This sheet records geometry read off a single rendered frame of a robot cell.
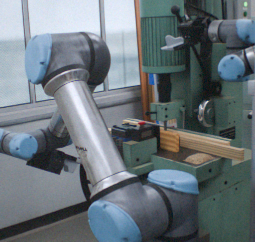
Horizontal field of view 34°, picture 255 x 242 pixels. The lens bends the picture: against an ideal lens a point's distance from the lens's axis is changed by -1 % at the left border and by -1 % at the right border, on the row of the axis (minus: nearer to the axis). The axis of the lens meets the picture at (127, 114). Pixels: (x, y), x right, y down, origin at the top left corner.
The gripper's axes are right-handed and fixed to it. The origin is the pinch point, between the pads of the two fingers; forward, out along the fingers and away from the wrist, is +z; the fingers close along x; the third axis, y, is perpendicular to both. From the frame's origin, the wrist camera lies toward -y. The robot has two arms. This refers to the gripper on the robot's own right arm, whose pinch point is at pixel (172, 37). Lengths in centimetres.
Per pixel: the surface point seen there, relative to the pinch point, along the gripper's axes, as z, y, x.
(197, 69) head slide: 5.3, -23.1, -7.8
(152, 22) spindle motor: 9.6, 5.2, -2.7
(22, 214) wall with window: 145, -96, 70
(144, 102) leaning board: 126, -101, -49
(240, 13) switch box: -4.8, -14.6, -33.9
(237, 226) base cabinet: -10, -84, 26
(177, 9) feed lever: -3.4, 8.5, -5.3
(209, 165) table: -18.4, -35.3, 28.0
